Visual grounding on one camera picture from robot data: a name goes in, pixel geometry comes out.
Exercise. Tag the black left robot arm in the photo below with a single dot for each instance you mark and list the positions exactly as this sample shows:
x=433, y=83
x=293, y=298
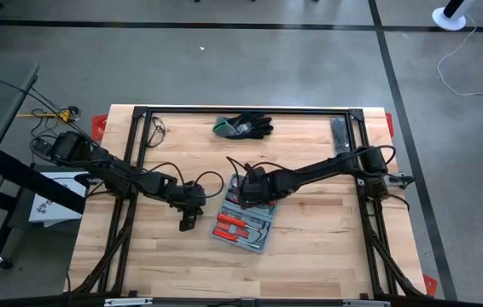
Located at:
x=118, y=172

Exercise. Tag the yellow black connector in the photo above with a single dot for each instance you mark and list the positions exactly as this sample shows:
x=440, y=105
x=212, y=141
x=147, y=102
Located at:
x=70, y=114

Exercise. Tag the black aluminium table frame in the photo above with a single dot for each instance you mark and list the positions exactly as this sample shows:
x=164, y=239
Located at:
x=246, y=111

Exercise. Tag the black power adapter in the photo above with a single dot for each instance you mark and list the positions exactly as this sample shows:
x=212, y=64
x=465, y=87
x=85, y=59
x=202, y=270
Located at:
x=41, y=145

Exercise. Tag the white fan base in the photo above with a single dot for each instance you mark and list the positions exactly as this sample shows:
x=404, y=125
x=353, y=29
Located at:
x=446, y=19

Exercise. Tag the red table clamp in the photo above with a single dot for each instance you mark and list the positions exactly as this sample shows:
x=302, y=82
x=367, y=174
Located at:
x=389, y=123
x=98, y=125
x=429, y=285

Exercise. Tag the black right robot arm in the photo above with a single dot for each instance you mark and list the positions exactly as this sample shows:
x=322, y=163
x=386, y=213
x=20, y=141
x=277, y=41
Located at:
x=322, y=168

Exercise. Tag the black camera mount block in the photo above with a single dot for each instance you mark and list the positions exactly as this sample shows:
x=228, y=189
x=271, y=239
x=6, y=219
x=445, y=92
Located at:
x=250, y=302

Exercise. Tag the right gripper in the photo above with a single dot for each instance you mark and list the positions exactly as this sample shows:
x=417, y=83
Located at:
x=256, y=189

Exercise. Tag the white printed box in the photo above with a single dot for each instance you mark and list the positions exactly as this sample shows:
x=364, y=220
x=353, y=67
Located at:
x=54, y=204

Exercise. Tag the grey plastic tool case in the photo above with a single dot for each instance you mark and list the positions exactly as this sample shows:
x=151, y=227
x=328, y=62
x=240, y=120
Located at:
x=241, y=245

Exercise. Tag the black table base frame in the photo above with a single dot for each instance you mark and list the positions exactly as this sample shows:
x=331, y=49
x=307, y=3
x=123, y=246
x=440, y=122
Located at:
x=32, y=179

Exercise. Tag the black grey work glove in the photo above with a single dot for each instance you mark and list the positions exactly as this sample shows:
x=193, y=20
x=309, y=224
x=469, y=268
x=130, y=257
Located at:
x=258, y=130
x=250, y=117

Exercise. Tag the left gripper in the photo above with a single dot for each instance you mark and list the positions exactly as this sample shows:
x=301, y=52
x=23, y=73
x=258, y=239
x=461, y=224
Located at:
x=190, y=198

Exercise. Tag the silver metal bracket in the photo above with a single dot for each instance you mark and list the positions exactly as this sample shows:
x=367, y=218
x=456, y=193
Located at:
x=367, y=303
x=128, y=302

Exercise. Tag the black flat rectangular bar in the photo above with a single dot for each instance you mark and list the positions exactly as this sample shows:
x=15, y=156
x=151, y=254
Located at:
x=339, y=134

